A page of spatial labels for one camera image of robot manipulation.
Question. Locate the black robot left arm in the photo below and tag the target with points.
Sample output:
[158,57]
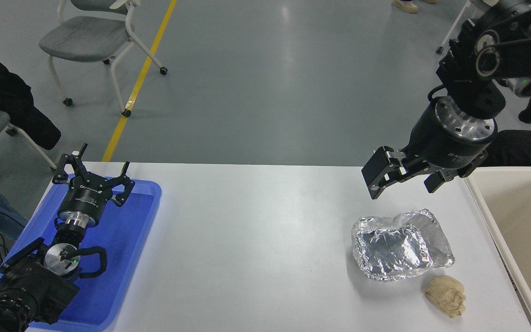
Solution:
[30,281]

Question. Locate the blue plastic tray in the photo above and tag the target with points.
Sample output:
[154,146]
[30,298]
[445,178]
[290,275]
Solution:
[122,240]

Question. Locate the large pale bin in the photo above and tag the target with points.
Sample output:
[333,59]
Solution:
[523,221]

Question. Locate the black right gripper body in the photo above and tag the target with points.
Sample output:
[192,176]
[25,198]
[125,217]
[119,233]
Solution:
[436,147]

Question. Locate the grey chair with white frame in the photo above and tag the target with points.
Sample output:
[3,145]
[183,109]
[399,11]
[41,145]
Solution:
[85,37]

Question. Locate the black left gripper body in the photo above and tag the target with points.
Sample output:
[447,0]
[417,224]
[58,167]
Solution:
[85,198]

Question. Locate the white frame wheeled chair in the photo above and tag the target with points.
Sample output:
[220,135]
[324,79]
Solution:
[452,30]

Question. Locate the person's foot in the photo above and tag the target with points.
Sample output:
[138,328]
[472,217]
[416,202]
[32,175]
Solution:
[405,5]

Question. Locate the silver foil tray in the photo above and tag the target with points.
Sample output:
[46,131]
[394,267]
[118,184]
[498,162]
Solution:
[394,246]

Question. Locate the crumpled tan paper ball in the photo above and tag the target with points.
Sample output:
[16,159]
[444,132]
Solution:
[447,295]

